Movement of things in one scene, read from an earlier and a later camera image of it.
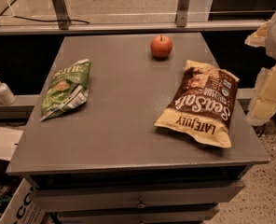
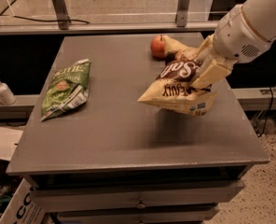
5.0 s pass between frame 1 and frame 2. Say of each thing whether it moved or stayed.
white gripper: moved
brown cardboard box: stayed
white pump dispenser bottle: stayed
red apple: stayed
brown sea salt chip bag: moved
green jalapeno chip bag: stayed
